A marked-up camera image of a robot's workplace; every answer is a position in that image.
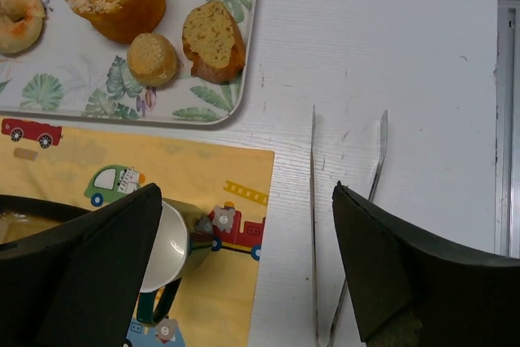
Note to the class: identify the aluminium table frame rail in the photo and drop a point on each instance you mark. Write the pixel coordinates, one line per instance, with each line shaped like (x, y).
(507, 129)

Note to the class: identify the leaf-patterned white tray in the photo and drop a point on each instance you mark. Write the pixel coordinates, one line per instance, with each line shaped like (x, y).
(73, 71)

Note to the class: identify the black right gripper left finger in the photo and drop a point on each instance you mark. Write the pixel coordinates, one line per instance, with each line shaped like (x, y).
(77, 284)

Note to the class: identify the orange glazed donut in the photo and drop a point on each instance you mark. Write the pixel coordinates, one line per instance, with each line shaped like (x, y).
(21, 24)

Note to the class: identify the sliced cake wedge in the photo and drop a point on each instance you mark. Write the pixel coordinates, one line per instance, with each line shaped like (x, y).
(212, 41)

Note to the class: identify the yellow vehicle-print placemat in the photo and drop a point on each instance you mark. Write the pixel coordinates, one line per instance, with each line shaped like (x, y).
(229, 185)

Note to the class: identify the small round bun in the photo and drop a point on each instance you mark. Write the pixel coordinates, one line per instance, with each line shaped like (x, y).
(152, 59)

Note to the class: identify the dark square plate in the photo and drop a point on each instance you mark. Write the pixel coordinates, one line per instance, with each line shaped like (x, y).
(24, 216)

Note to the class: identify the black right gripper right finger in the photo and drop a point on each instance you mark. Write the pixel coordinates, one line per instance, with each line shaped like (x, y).
(410, 287)

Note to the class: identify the green and white mug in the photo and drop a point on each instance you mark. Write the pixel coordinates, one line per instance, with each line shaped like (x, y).
(183, 241)

